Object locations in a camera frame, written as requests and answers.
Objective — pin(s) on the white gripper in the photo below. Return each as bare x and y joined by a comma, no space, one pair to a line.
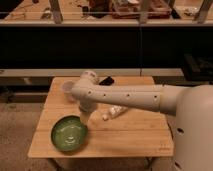
86,108

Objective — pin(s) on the green ceramic bowl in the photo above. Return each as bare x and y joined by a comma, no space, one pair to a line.
68,133

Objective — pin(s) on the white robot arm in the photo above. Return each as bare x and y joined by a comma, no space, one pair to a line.
192,107

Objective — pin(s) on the wooden table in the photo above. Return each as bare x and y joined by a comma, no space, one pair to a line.
136,133

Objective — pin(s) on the black rectangular device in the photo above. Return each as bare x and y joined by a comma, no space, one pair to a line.
107,81

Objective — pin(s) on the long workbench shelf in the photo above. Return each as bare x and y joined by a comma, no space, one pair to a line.
112,13

